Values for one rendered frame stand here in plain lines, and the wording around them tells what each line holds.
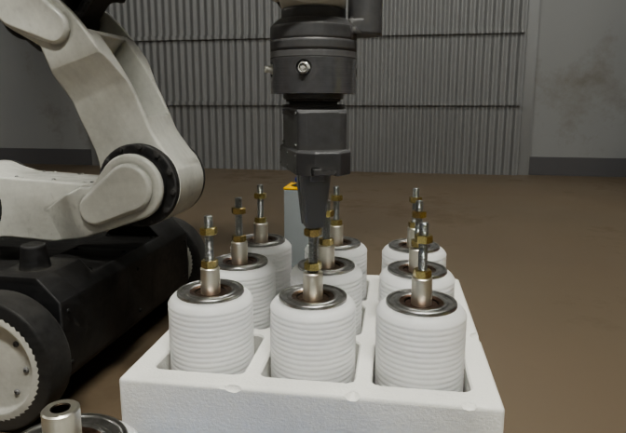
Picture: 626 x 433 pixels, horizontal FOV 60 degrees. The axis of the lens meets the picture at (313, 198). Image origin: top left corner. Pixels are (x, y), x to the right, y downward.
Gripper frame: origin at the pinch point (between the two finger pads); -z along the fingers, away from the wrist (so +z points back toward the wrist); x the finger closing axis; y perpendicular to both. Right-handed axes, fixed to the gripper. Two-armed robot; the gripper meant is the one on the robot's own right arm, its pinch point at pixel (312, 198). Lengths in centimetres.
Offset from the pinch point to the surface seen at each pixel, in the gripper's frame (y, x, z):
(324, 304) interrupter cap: -0.6, -2.8, -10.9
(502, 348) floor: -45, 30, -36
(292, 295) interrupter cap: 2.2, 0.6, -11.0
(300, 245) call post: -6.9, 37.5, -15.4
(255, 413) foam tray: 7.3, -5.3, -21.0
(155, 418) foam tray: 17.3, -1.2, -22.6
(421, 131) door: -143, 279, -9
